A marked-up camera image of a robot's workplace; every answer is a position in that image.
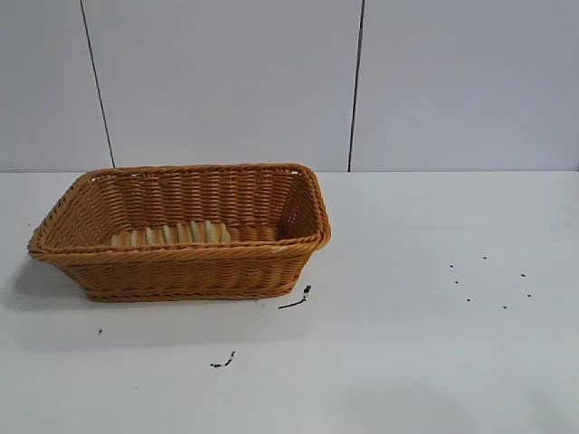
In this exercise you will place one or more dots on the long twisted striped bread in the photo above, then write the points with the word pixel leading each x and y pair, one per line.
pixel 181 235

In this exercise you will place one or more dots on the brown woven wicker basket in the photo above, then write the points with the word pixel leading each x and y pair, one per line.
pixel 181 271

